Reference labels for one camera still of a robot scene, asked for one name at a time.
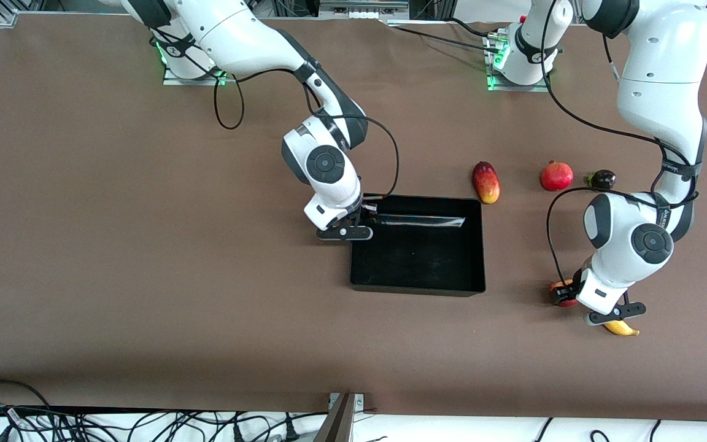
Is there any red yellow apple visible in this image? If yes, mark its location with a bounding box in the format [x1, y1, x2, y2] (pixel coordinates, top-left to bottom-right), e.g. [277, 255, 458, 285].
[549, 279, 579, 308]

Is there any yellow banana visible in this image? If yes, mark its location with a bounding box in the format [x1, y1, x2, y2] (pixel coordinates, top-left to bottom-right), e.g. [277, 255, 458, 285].
[602, 319, 641, 337]

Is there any black rectangular plastic box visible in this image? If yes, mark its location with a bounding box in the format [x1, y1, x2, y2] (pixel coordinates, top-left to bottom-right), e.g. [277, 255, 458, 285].
[349, 195, 487, 297]

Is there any dark purple eggplant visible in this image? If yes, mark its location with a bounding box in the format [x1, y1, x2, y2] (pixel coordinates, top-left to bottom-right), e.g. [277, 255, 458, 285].
[585, 169, 617, 193]

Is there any red pomegranate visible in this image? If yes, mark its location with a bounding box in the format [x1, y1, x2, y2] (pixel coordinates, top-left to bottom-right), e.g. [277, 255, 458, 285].
[540, 160, 574, 192]

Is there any red yellow mango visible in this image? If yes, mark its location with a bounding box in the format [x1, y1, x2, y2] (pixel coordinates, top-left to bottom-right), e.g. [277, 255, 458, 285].
[472, 161, 501, 204]

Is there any brown table cover sheet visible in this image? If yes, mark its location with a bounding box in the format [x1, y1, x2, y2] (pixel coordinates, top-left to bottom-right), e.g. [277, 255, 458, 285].
[0, 14, 707, 413]

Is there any grey device with ports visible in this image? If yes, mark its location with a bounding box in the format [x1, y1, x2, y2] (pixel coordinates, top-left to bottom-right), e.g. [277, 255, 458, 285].
[319, 0, 411, 19]

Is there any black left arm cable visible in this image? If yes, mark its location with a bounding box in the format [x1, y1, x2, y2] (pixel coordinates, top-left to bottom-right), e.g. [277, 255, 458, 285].
[538, 0, 701, 289]

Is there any small metal bracket plate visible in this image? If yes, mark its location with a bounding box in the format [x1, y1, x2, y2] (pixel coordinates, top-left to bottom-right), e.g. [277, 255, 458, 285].
[328, 393, 366, 412]

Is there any black cable to arm base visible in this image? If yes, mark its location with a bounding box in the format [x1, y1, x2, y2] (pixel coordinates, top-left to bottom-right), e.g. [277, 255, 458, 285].
[384, 23, 501, 55]

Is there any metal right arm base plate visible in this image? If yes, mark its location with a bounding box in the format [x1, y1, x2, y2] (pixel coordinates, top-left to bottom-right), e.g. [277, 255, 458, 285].
[162, 61, 228, 87]

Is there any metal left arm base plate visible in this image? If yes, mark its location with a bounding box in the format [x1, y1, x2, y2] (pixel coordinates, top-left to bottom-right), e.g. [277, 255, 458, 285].
[487, 37, 552, 93]

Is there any aluminium profile post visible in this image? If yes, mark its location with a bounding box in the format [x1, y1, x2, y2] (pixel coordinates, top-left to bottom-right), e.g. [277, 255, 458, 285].
[314, 393, 355, 442]

